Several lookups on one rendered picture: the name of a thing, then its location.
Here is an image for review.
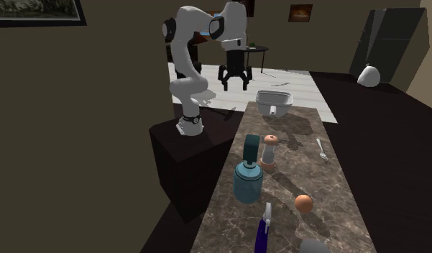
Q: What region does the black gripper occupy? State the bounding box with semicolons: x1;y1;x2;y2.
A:
218;50;254;91

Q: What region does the round black side table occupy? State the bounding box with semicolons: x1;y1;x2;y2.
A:
244;42;270;75

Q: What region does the white rectangular basin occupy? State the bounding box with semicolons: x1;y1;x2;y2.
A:
255;90;295;118

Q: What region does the thin dark utensil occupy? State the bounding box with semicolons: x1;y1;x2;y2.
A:
277;138;305;147

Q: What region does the wooden pepper grinder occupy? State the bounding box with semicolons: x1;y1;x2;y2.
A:
259;134;280;171

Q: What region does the dark robot stand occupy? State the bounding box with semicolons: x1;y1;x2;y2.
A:
148;106;245;224

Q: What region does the teal soap dispenser bottle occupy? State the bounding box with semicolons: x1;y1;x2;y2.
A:
232;134;265;205

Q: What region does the silver fork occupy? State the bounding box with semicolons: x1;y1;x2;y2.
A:
315;137;332;165

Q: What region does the white rounded bag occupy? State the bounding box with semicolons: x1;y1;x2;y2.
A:
357;64;382;88

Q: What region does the orange ball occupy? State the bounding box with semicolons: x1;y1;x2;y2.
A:
293;194;314;214

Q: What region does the dark door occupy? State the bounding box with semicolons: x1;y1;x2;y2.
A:
348;7;431;85

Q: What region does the purple spray bottle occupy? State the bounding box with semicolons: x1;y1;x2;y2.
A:
253;201;273;253

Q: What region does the grey rounded object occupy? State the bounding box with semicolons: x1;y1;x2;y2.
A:
298;239;333;253

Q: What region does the black framed landscape picture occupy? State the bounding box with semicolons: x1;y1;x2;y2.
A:
0;0;88;28

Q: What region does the orange wall picture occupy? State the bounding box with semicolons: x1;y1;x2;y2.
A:
288;4;314;23

